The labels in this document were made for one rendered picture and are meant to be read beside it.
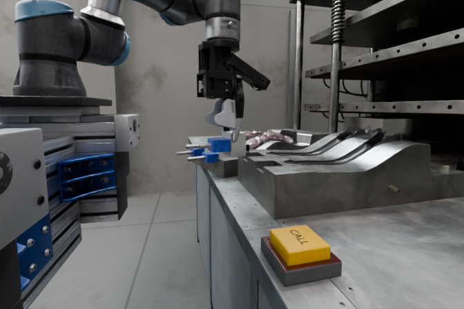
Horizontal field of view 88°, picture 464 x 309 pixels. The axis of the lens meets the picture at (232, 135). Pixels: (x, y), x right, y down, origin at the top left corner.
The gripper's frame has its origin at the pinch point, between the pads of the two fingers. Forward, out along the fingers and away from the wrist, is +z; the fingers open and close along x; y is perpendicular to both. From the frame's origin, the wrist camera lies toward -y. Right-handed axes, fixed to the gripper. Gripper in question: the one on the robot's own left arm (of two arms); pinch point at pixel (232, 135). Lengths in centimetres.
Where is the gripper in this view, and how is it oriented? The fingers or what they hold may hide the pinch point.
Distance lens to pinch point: 55.4
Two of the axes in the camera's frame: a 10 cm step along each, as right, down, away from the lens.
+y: -9.2, 0.5, -4.0
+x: 4.0, 1.1, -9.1
